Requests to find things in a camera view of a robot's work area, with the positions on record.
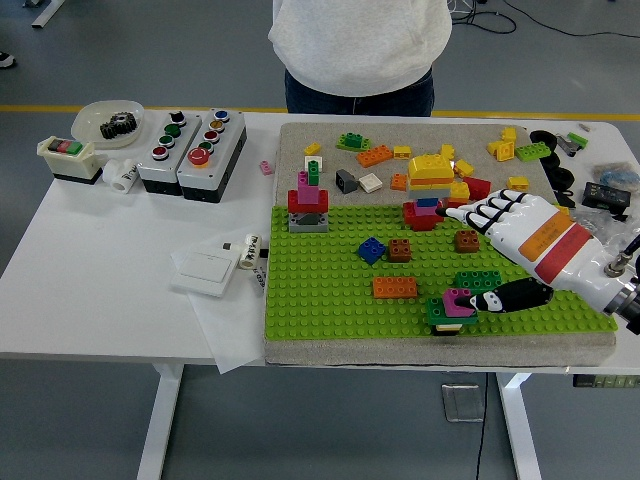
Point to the lime green 2x3 brick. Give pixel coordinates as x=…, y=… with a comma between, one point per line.
x=533, y=151

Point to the white upturned 2x2 brick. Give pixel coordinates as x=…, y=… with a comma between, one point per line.
x=370, y=183

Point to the orange 2x2 brick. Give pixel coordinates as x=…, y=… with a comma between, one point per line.
x=398, y=182

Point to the metal floor outlet box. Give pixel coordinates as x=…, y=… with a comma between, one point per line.
x=462, y=402

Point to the red slope brick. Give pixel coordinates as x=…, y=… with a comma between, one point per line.
x=477, y=188

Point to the yellow orange brick stack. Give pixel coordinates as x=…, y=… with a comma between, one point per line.
x=430, y=167

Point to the labelled white pipe tee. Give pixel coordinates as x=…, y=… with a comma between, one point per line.
x=249, y=252

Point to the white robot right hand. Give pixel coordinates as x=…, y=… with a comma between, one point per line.
x=550, y=240

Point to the blue flat brick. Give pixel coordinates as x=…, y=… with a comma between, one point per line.
x=427, y=203

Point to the brown 2x2 brick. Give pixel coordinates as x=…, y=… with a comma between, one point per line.
x=400, y=250
x=467, y=242

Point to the black white small brick stack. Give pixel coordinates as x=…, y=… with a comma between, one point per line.
x=446, y=329

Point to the beige red-green switch box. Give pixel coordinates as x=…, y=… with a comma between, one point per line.
x=70, y=160

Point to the white wall switch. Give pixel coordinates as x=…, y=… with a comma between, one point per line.
x=205, y=270

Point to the white paper sheet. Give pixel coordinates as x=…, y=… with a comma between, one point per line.
x=230, y=330

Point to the small black part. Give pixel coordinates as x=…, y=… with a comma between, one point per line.
x=565, y=196

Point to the black digital meter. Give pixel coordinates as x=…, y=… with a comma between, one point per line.
x=605, y=194

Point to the red 2x2 brick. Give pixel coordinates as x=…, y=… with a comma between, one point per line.
x=455, y=202

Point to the person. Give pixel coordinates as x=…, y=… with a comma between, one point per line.
x=360, y=40

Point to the small dark green brick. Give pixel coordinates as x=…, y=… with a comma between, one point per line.
x=313, y=175

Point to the grey-brown foam mat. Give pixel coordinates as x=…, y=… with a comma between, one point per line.
x=330, y=135

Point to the black metal gear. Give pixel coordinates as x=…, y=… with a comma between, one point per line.
x=117, y=127

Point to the table height control panel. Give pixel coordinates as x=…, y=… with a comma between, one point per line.
x=605, y=382

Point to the magenta 2x2 brick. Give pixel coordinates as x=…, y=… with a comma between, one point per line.
x=456, y=302

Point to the black rubber tyre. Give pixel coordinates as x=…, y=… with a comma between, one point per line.
x=569, y=177
x=551, y=162
x=550, y=141

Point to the orange 2x4 brick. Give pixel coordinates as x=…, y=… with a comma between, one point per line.
x=395, y=287
x=375, y=156

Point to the grey emergency-stop button box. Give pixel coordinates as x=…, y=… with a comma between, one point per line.
x=210, y=175

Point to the grey base brick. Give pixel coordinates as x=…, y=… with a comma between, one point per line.
x=300, y=225

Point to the small pink brick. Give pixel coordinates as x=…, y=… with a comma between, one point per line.
x=266, y=167

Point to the dark grey slope brick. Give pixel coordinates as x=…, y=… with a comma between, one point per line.
x=346, y=181

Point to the green brick on lime plate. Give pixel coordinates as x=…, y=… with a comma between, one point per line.
x=351, y=141

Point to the black white shoe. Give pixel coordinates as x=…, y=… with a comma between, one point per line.
x=6, y=59

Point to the grey four-button control box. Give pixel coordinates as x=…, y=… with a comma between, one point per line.
x=162, y=167

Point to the red rounded brick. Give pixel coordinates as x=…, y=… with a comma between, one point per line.
x=422, y=223

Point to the yellow 2x2 plate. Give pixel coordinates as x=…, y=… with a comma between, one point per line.
x=564, y=210

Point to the white pipe tee fitting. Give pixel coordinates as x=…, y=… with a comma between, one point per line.
x=122, y=175

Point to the yellow upturned 2x2 brick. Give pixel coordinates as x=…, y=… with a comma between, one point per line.
x=502, y=149

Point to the yellow small brick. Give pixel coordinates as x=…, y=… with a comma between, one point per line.
x=463, y=167
x=401, y=152
x=312, y=148
x=446, y=151
x=509, y=133
x=517, y=182

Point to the red wide brick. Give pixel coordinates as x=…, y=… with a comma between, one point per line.
x=295, y=202

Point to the pink flat plate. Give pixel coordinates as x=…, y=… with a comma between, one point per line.
x=425, y=211

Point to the green studded baseplate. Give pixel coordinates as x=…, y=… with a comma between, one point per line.
x=325, y=300

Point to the lime green flat piece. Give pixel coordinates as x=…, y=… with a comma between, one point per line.
x=579, y=138

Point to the plastic bag with blue part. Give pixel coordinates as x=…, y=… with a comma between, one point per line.
x=617, y=175

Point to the pink tall brick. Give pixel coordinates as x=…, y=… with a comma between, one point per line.
x=307, y=192

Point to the white table leg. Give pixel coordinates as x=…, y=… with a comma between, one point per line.
x=520, y=430
x=160, y=425

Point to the white square tile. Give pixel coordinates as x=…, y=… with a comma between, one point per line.
x=314, y=162

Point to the white printed label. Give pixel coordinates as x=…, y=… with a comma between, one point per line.
x=257, y=282

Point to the dark green 2x4 brick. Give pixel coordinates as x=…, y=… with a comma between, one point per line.
x=475, y=280
x=434, y=312

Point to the grey metal frame foot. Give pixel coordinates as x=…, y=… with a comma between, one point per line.
x=47, y=17

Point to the blue 2x2 brick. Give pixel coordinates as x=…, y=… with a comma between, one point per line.
x=372, y=250

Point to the translucent white plastic dish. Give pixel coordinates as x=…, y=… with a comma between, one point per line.
x=87, y=120

